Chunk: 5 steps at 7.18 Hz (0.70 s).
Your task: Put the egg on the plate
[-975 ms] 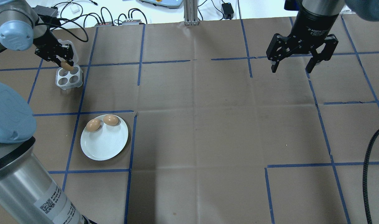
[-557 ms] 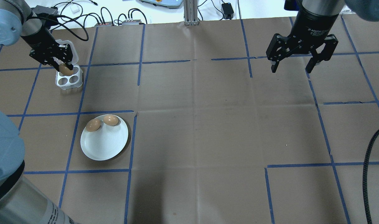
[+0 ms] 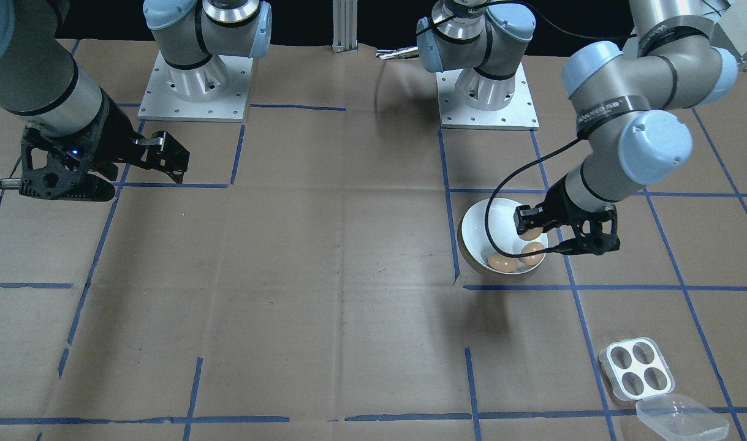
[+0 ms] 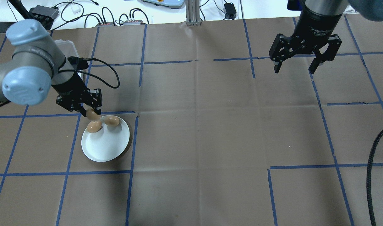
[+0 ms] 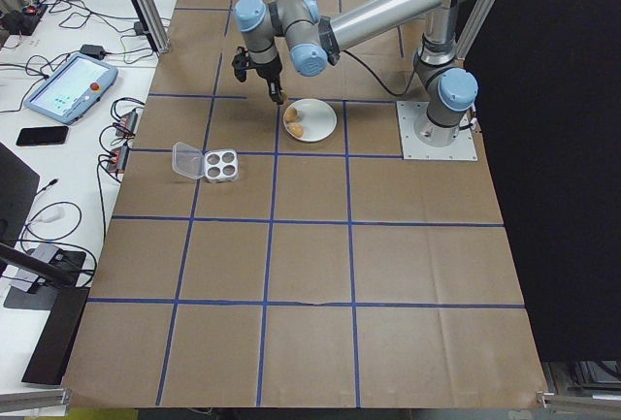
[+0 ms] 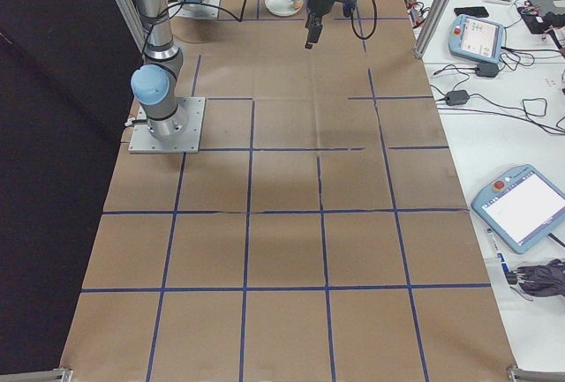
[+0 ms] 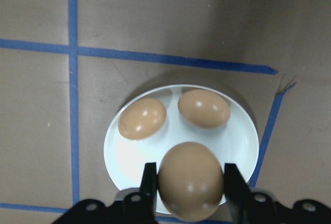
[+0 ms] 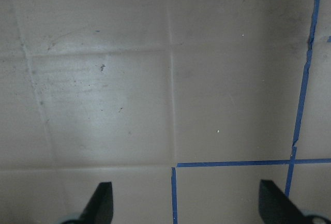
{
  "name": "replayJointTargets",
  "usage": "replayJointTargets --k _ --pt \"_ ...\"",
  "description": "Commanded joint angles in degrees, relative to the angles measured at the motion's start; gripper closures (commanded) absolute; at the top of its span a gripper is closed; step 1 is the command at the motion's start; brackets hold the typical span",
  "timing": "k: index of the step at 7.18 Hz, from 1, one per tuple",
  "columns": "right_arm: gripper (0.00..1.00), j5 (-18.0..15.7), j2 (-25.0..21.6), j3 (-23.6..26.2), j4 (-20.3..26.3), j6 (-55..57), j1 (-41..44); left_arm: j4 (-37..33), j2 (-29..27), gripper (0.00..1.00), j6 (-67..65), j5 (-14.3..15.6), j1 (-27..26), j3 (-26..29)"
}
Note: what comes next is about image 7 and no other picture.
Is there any brown egg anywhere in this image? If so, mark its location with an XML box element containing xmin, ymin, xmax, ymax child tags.
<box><xmin>177</xmin><ymin>88</ymin><xmax>231</xmax><ymax>129</ymax></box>
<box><xmin>157</xmin><ymin>141</ymin><xmax>225</xmax><ymax>222</ymax></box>
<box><xmin>118</xmin><ymin>98</ymin><xmax>167</xmax><ymax>140</ymax></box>

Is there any white round plate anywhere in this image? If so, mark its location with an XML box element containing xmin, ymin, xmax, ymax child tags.
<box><xmin>103</xmin><ymin>84</ymin><xmax>260</xmax><ymax>216</ymax></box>

